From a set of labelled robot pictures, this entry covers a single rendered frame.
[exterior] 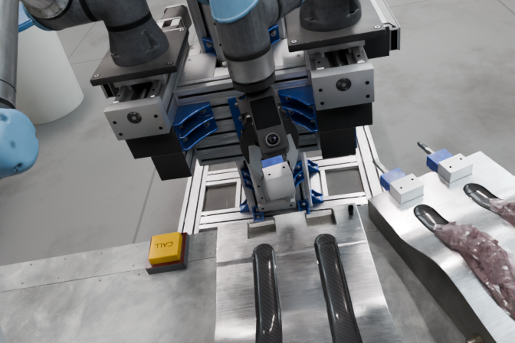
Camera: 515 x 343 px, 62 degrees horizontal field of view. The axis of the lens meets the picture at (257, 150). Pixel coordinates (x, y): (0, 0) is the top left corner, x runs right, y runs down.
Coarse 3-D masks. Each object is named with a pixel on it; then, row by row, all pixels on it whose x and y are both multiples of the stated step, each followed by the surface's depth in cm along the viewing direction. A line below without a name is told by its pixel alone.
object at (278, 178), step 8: (264, 160) 84; (272, 160) 84; (280, 160) 83; (264, 168) 80; (272, 168) 80; (280, 168) 80; (288, 168) 79; (264, 176) 79; (272, 176) 78; (280, 176) 78; (288, 176) 78; (272, 184) 79; (280, 184) 79; (288, 184) 79; (272, 192) 80; (280, 192) 80; (288, 192) 81; (272, 200) 81
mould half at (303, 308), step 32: (224, 224) 81; (288, 224) 78; (352, 224) 75; (224, 256) 75; (288, 256) 73; (352, 256) 70; (224, 288) 71; (288, 288) 69; (320, 288) 67; (352, 288) 66; (224, 320) 67; (288, 320) 64; (320, 320) 63; (384, 320) 61
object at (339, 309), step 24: (336, 240) 73; (264, 264) 73; (336, 264) 70; (264, 288) 70; (336, 288) 68; (264, 312) 67; (336, 312) 64; (264, 336) 63; (336, 336) 60; (360, 336) 58
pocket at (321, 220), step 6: (306, 216) 80; (312, 216) 80; (318, 216) 80; (324, 216) 80; (330, 216) 80; (306, 222) 81; (312, 222) 81; (318, 222) 80; (324, 222) 80; (330, 222) 80; (312, 228) 80
